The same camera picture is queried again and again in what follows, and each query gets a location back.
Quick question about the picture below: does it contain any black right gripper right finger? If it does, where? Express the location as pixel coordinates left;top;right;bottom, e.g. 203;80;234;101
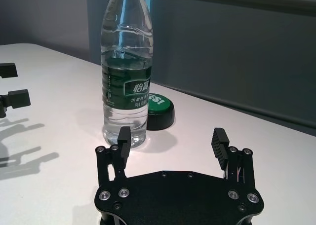
211;127;255;188

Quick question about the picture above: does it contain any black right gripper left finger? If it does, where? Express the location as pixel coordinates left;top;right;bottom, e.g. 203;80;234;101
95;126;133;186

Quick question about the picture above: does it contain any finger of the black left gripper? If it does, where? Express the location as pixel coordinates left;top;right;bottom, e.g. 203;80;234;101
0;89;32;119
0;63;18;79

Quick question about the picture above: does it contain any clear water bottle green label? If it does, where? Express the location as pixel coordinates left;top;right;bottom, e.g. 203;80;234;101
101;0;154;149

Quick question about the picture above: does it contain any small black round object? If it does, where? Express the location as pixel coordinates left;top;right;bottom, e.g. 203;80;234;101
146;93;175;131

